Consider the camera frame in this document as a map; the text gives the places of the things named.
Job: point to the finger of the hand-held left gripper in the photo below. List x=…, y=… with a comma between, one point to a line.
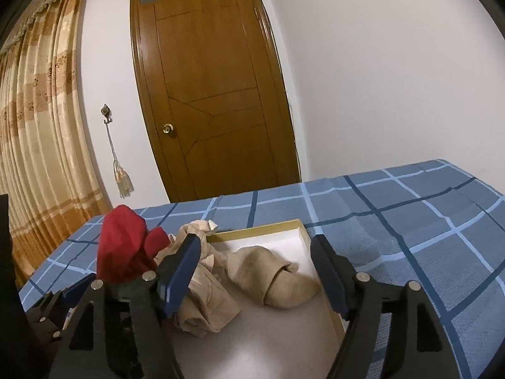
x=77, y=291

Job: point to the red underwear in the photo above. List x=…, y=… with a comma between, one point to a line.
x=118, y=241

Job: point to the tan underwear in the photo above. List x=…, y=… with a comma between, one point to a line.
x=268, y=276

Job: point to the light beige underwear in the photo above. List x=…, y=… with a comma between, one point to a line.
x=205, y=296

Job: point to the beige patterned curtain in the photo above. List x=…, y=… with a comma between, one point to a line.
x=39, y=126

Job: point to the shallow cardboard box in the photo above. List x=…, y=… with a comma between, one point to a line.
x=256, y=343

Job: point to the brown wooden door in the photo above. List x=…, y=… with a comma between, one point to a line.
x=213, y=67

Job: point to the metal wall hook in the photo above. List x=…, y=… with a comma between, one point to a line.
x=105, y=112

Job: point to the cream curtain tassel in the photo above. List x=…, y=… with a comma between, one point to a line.
x=124, y=183

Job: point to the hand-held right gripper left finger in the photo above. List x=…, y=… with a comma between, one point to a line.
x=181, y=272

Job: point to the blue plaid cloth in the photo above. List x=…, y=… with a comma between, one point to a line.
x=394, y=225

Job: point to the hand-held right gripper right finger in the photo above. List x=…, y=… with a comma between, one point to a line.
x=331, y=280

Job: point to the brass door knob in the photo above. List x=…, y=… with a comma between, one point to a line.
x=168, y=128

